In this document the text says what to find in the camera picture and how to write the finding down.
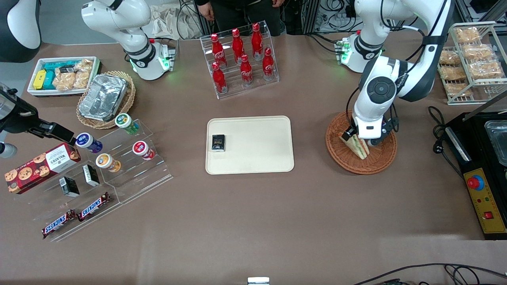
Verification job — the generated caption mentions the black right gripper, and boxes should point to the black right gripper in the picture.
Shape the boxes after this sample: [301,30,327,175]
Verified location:
[0,90,77,146]

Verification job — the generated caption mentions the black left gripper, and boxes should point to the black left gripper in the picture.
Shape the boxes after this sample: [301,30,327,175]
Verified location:
[341,116,398,142]

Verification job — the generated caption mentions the triangular sandwich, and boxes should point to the triangular sandwich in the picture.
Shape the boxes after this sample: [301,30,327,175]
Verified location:
[340,134,370,160]

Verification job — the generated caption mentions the brown round wicker basket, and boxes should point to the brown round wicker basket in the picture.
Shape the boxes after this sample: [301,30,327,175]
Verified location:
[326,110,398,175]

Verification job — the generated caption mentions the aluminium foil tray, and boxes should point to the aluminium foil tray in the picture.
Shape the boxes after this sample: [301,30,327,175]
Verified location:
[78,74,128,122]

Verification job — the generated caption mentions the tan wicker basket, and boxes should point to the tan wicker basket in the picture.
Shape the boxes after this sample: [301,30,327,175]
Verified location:
[76,71,136,130]

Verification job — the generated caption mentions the cream plastic tray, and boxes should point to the cream plastic tray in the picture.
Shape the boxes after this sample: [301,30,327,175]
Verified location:
[206,116,295,175]

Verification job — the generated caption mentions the person right hand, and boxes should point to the person right hand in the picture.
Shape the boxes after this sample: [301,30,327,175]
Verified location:
[196,2,215,21]

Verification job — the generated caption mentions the blue purple can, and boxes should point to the blue purple can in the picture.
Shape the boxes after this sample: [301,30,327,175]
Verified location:
[75,133,103,154]

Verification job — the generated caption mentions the red Walkers cookie box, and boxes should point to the red Walkers cookie box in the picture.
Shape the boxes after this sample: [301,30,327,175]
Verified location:
[5,142,82,195]

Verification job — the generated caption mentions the white plastic bin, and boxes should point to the white plastic bin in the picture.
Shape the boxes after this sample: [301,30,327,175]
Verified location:
[27,57,102,98]

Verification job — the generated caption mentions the small black carton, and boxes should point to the small black carton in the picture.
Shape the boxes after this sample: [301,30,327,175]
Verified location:
[82,164,101,187]
[59,176,80,198]

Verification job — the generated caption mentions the clear bag of crackers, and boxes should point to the clear bag of crackers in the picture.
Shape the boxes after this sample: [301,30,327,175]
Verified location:
[53,71,76,91]
[73,59,94,89]

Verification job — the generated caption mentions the orange can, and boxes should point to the orange can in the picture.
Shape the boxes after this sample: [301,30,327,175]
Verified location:
[95,153,122,173]

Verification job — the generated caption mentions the yellow packet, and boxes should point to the yellow packet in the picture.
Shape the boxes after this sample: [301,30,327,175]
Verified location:
[33,70,48,90]

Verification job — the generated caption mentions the green lid can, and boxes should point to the green lid can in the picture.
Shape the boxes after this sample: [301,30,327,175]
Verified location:
[114,113,140,135]

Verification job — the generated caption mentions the clear acrylic stepped shelf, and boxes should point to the clear acrylic stepped shelf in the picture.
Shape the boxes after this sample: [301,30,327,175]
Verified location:
[24,154,122,243]
[94,119,174,205]

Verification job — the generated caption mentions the Snickers bar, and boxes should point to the Snickers bar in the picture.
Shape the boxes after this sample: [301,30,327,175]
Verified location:
[42,209,78,239]
[77,192,111,222]

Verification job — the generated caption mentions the small interface box green light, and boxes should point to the small interface box green light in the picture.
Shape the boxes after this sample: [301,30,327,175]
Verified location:
[334,39,354,65]
[159,43,177,72]

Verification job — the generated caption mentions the red can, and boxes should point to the red can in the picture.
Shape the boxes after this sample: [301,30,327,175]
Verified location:
[132,141,155,161]

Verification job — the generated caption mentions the red cola bottle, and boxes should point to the red cola bottle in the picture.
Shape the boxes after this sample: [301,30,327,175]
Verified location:
[231,28,246,64]
[212,62,229,95]
[262,47,276,81]
[239,54,254,86]
[251,23,264,60]
[210,33,227,68]

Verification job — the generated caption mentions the black machine yellow control panel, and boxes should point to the black machine yellow control panel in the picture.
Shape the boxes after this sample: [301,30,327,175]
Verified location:
[446,91,507,241]

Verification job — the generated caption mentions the clear acrylic bottle rack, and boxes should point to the clear acrylic bottle rack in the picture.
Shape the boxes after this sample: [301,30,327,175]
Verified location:
[200,21,280,99]

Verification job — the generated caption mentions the clear container in machine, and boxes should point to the clear container in machine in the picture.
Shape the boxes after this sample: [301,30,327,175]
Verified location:
[484,120,507,167]

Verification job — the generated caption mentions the beige cloth bag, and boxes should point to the beige cloth bag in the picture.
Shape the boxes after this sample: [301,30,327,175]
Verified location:
[147,3,203,40]

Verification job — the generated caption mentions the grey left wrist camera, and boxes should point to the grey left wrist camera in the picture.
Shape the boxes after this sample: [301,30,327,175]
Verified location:
[366,134,396,148]

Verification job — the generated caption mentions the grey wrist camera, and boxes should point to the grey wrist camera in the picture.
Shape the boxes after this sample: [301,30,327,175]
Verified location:
[0,142,19,159]
[366,134,396,148]

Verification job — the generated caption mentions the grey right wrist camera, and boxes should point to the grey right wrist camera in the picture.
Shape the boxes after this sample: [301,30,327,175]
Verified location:
[0,142,19,159]

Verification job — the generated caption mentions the black power cable with plug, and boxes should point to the black power cable with plug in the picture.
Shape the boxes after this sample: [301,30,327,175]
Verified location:
[427,105,465,177]

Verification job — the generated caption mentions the snack bag in wire rack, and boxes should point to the snack bag in wire rack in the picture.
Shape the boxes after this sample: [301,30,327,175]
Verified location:
[445,82,474,97]
[462,43,494,61]
[438,50,462,66]
[469,61,505,80]
[440,66,468,82]
[454,27,481,44]

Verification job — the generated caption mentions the black cable bundle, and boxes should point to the black cable bundle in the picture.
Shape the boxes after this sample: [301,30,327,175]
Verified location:
[303,0,359,54]
[175,0,217,40]

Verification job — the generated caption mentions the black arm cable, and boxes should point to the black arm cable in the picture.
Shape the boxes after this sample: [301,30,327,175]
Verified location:
[346,0,452,133]

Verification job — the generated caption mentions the white wire rack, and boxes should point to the white wire rack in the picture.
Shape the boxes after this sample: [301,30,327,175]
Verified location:
[431,21,507,106]

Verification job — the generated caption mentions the black cables at table edge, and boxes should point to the black cables at table edge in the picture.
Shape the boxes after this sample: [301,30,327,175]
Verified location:
[353,263,507,285]

